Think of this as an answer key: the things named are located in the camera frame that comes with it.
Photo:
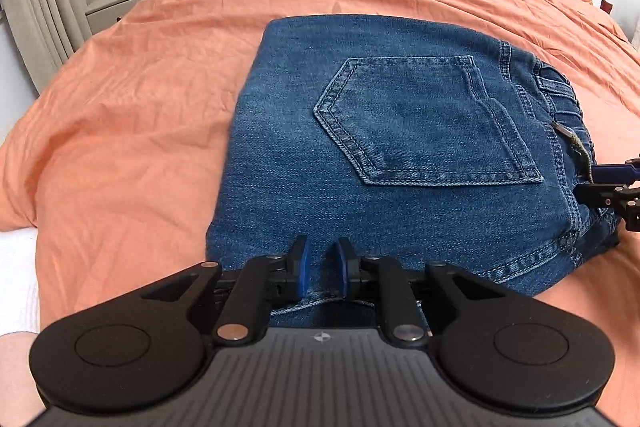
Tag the blue denim pants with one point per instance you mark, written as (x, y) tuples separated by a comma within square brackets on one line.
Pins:
[(400, 132)]

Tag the small dark red box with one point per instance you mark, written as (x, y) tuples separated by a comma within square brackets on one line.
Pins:
[(606, 6)]

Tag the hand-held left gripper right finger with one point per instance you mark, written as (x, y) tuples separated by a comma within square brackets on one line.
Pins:
[(342, 268)]

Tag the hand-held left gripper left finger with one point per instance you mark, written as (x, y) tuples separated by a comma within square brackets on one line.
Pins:
[(300, 268)]

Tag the orange duvet cover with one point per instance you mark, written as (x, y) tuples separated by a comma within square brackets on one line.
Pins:
[(150, 107)]

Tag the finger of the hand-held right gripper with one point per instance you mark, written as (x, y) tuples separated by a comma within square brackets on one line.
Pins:
[(612, 199), (620, 173)]

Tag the white bed sheet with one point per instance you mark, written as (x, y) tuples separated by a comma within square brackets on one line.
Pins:
[(17, 277)]

